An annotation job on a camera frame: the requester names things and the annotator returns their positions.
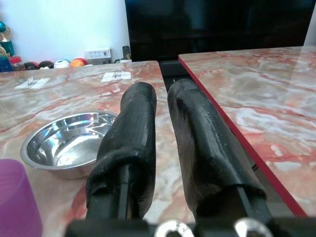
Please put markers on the marble table with red edge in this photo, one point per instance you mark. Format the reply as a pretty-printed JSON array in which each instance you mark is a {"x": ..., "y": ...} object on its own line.
[{"x": 261, "y": 98}]

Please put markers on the white and green ball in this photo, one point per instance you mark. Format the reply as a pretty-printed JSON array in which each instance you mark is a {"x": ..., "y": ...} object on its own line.
[{"x": 61, "y": 63}]

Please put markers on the stainless steel bowl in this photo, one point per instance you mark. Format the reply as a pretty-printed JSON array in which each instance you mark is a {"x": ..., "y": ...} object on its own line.
[{"x": 69, "y": 145}]

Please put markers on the orange ball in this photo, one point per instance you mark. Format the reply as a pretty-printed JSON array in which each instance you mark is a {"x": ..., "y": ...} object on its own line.
[{"x": 78, "y": 62}]

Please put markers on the black remote control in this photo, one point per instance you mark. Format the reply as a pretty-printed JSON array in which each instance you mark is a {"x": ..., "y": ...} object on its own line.
[{"x": 126, "y": 53}]

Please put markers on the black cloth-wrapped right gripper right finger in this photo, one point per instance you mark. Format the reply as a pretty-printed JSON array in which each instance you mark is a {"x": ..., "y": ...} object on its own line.
[{"x": 197, "y": 133}]

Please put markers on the gold and teal trophy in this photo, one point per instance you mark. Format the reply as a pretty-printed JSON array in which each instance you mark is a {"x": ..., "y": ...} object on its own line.
[{"x": 6, "y": 39}]

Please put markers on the white cardboard box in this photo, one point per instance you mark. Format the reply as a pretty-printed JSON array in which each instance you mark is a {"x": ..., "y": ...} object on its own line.
[{"x": 98, "y": 56}]

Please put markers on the blue container with red lid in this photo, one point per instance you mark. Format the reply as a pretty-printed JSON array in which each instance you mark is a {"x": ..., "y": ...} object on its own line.
[{"x": 8, "y": 63}]

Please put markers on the purple plastic cup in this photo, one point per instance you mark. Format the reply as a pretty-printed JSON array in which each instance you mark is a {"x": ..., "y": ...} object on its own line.
[{"x": 17, "y": 197}]

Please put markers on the black television screen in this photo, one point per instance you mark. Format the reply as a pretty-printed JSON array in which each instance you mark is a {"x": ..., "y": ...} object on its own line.
[{"x": 217, "y": 27}]

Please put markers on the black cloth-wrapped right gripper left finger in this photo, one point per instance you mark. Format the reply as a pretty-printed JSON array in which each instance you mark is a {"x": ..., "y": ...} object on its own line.
[{"x": 138, "y": 128}]

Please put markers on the white paper napkin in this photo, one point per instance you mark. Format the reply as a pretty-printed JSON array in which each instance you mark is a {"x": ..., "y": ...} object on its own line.
[
  {"x": 116, "y": 76},
  {"x": 33, "y": 83}
]

